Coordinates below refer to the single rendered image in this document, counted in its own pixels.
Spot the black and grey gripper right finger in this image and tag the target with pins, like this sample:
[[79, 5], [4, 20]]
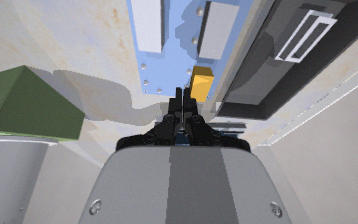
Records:
[[201, 134]]

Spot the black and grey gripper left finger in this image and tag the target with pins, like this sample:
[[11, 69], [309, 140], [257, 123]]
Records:
[[164, 133]]

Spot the yellow rectangular block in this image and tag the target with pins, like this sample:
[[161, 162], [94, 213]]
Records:
[[200, 83]]

